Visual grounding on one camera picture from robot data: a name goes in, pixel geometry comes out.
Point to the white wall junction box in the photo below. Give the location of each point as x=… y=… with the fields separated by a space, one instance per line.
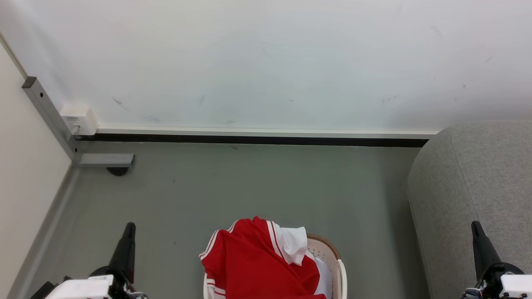
x=80 y=120

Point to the white laundry basket brown rim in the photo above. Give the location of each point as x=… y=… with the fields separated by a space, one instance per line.
x=332 y=257

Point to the grey floor skirting strip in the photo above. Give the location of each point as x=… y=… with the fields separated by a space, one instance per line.
x=45 y=232

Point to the black rubber frame foot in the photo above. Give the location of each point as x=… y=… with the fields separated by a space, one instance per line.
x=118 y=171

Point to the grey fabric sofa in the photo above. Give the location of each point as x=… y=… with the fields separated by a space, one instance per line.
x=465 y=195

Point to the grey metal frame post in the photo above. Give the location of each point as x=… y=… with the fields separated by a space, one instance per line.
x=54 y=116

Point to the white pillow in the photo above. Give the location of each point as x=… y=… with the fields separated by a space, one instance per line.
x=323 y=278

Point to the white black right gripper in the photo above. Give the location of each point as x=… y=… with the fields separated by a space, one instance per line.
x=513 y=286

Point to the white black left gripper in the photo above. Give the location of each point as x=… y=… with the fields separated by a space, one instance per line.
x=85 y=288

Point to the red and white jersey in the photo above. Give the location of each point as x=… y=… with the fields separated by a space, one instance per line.
x=257 y=265

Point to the black baseboard strip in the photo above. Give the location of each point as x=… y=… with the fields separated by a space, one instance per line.
x=257 y=140

